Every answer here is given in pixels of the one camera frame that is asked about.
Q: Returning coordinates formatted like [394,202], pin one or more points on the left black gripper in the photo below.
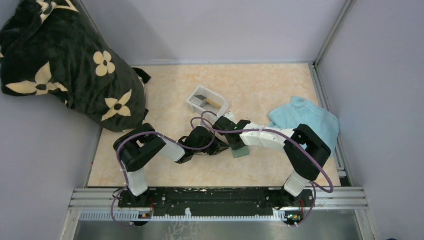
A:
[217,147]

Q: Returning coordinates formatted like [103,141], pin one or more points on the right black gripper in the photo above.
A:
[239,146]

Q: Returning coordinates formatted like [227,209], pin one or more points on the black floral blanket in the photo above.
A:
[49,47]

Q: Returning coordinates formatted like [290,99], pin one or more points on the translucent white plastic bin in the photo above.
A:
[201,90]

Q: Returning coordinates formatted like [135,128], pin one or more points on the gold card in bin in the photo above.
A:
[213,103]

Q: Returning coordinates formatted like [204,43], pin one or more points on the light blue towel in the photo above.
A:
[302,111]

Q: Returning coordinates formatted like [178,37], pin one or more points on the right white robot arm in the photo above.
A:
[305,150]

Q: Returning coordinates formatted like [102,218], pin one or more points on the aluminium frame rail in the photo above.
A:
[101,204]

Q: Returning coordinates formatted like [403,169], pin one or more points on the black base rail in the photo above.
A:
[215,202]

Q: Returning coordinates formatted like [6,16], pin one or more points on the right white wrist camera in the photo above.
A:
[230,116]

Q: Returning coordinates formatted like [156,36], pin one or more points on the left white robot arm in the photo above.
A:
[137,148]

